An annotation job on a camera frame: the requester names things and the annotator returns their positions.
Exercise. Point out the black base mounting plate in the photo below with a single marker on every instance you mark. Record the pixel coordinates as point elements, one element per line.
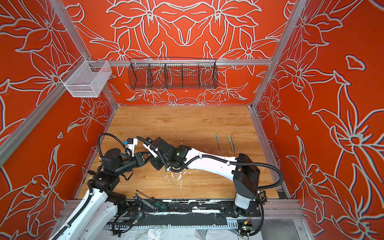
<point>222,207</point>

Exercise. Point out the white wire mesh basket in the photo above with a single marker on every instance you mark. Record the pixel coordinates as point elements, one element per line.
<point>87,79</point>

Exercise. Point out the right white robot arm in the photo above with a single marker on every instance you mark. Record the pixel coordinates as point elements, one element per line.
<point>241,170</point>

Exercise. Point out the green handled screwdriver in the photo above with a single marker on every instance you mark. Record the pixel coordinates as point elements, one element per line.
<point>161,205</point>

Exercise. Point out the silver wrench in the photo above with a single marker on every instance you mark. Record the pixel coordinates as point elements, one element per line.
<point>153,207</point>

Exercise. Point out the white slotted cable duct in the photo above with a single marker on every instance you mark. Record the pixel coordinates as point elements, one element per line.
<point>228,225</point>

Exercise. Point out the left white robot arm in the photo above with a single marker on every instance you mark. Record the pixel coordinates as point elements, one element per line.
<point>101,203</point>

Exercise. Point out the black wire mesh basket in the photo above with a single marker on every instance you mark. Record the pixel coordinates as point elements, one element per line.
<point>175,74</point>

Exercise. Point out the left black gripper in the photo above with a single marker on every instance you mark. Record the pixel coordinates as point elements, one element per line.
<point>139,158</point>

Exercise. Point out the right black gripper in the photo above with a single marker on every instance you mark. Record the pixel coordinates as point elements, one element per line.
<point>156,165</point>

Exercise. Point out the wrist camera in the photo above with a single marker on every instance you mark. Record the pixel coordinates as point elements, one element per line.
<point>130,145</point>
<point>153,152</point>

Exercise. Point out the small green circuit board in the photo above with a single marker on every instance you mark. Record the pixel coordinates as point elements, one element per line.
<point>246,226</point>

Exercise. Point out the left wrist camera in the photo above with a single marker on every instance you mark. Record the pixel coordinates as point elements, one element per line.
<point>130,145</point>

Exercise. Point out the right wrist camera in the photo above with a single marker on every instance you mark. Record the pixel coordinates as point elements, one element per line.
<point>153,152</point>

